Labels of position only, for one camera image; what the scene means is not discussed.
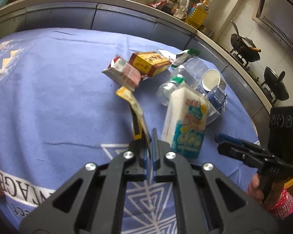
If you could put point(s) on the clear plastic water bottle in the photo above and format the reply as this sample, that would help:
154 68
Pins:
189 73

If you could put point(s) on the white teal sponge pack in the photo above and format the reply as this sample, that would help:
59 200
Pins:
185 122

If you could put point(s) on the white plastic milk jug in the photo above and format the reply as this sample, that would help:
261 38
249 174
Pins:
181 10

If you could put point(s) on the yellow black sachet wrapper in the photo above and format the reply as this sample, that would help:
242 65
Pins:
138 122

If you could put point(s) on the red white crumpled packet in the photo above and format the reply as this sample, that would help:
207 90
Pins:
124 74

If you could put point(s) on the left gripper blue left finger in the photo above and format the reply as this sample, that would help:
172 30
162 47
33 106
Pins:
139 167

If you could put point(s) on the black pan with lid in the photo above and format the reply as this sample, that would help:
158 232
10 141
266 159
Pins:
275 83

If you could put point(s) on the green white torn wrapper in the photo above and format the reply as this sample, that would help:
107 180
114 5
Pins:
184 56

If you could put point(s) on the yellow red flat box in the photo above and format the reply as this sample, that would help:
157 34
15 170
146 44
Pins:
149 64

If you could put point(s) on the black wok with handle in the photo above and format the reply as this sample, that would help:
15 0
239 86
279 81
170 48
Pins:
246 49

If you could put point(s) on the yellow cooking oil jug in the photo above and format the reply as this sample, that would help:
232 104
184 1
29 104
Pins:
198 15

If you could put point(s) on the person right hand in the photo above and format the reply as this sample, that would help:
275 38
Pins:
253 189

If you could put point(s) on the blue white milk carton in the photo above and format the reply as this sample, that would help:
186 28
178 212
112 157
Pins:
214 85

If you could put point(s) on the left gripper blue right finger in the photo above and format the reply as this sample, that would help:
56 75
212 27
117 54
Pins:
161 172

